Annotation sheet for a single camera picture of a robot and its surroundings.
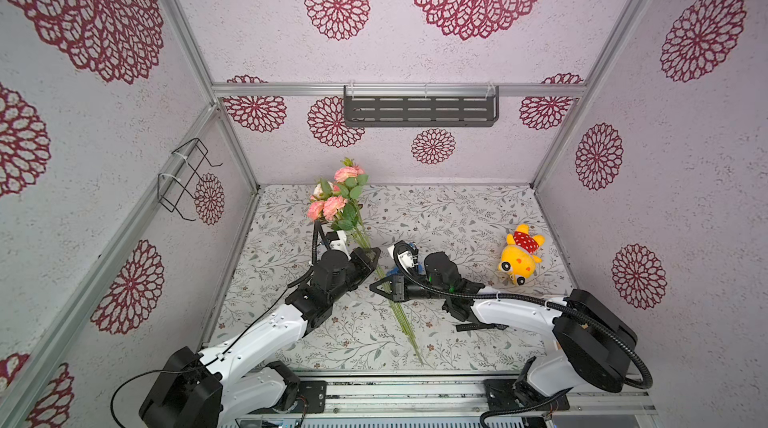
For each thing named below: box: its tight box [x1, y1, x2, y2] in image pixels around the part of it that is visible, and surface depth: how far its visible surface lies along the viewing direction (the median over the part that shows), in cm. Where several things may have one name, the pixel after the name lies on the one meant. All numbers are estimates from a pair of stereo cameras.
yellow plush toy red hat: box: [498, 224, 546, 286], surface depth 96 cm
